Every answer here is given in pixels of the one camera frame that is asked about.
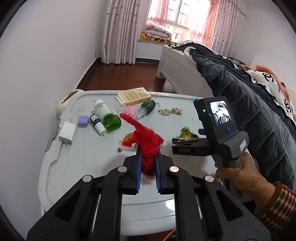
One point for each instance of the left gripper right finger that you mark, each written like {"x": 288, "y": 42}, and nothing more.
{"x": 204, "y": 208}

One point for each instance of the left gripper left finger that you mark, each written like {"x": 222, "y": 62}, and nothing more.
{"x": 91, "y": 208}

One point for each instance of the gold foil wrapper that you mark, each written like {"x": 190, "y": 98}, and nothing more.
{"x": 187, "y": 135}

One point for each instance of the red knitted doll garment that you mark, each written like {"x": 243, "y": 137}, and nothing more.
{"x": 147, "y": 140}

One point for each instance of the green transparent bottle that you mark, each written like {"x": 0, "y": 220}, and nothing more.
{"x": 109, "y": 118}

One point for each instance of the plaid sleeve forearm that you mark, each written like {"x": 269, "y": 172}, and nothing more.
{"x": 278, "y": 216}

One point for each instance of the person's right hand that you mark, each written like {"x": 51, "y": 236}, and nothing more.
{"x": 248, "y": 179}

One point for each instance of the dark grey quilted blanket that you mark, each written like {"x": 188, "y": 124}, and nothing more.
{"x": 271, "y": 133}

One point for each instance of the white plastic storage box lid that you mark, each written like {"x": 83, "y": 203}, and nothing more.
{"x": 92, "y": 154}

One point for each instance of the white black logo blanket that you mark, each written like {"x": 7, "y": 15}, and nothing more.
{"x": 277, "y": 89}

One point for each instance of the dark green dropper bottle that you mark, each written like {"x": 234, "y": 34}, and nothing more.
{"x": 146, "y": 108}

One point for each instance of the small white blue bottle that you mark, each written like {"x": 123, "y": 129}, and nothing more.
{"x": 98, "y": 125}

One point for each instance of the purple square case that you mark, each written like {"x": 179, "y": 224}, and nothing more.
{"x": 83, "y": 121}

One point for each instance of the pink oval case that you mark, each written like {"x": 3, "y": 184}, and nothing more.
{"x": 130, "y": 111}

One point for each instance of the yellow cardboard box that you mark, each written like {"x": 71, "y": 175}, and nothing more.
{"x": 133, "y": 96}

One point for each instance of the pink patterned curtain right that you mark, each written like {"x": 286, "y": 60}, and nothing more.
{"x": 223, "y": 26}

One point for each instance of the pink patterned curtain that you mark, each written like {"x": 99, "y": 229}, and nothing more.
{"x": 122, "y": 22}
{"x": 223, "y": 26}

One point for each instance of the folded pink quilt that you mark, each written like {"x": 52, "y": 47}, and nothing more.
{"x": 157, "y": 33}

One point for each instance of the pink patterned curtain left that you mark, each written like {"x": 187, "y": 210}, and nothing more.
{"x": 122, "y": 22}

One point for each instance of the white bed frame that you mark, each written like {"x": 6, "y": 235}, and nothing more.
{"x": 182, "y": 74}

